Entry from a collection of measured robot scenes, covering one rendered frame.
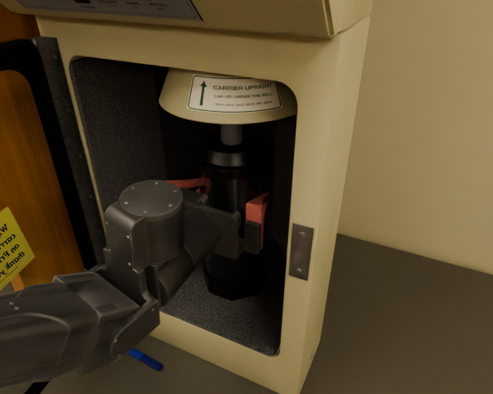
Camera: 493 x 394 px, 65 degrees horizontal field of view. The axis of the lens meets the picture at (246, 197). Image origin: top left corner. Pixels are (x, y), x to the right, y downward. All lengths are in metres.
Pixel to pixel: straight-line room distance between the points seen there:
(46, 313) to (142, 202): 0.11
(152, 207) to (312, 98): 0.16
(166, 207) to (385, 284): 0.52
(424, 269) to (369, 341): 0.22
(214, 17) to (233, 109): 0.11
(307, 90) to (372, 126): 0.47
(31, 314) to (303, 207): 0.24
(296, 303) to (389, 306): 0.31
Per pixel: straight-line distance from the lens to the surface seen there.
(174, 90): 0.42
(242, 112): 0.39
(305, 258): 0.40
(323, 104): 0.32
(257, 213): 0.45
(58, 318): 0.33
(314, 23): 0.28
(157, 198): 0.36
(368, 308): 0.73
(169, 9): 0.32
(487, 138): 0.78
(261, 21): 0.29
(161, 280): 0.39
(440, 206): 0.84
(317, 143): 0.34
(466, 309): 0.79
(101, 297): 0.37
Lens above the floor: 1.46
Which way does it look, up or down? 32 degrees down
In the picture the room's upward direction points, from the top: straight up
